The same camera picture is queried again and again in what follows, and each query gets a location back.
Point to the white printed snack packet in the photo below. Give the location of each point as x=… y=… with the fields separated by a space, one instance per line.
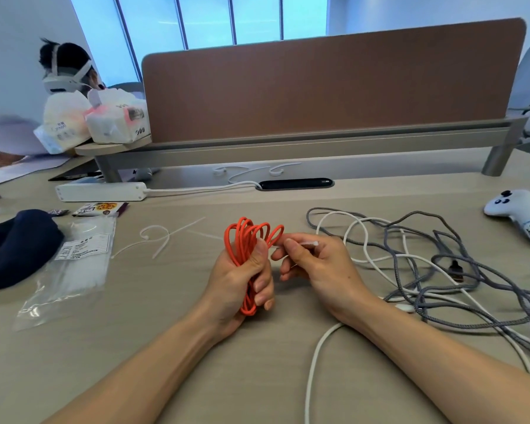
x=98 y=209

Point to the person's right forearm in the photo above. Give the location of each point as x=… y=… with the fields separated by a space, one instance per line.
x=446 y=370

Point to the round beige shelf board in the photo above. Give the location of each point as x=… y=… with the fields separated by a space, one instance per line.
x=101 y=148

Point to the large glass window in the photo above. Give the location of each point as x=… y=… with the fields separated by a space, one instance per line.
x=154 y=22

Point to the white head-mounted headset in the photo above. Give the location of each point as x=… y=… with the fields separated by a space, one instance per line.
x=59 y=83

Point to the white tissue pack pink label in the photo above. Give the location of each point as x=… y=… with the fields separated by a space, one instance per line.
x=115 y=123

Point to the navy baseball cap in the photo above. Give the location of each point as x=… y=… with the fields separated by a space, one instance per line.
x=17 y=251

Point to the person's left hand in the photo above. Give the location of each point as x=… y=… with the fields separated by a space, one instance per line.
x=229 y=295

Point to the small white rounded object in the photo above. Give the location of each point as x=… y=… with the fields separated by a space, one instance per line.
x=143 y=174

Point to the person's left forearm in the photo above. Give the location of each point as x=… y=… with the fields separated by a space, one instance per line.
x=137 y=379

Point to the brown desk divider panel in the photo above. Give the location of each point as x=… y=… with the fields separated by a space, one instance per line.
x=331 y=83

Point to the white labelled hand controller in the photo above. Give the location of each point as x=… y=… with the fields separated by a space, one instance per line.
x=521 y=211

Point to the person's right hand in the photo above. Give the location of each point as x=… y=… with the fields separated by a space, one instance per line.
x=331 y=273

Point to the white paper sheets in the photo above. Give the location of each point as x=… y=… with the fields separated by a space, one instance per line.
x=13 y=136

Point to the small purple candy wrapper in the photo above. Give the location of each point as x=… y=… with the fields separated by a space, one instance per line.
x=58 y=212

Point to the black flat tablet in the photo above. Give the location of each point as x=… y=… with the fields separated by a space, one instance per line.
x=70 y=176

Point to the white power strip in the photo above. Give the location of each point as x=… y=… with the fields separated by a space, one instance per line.
x=99 y=192

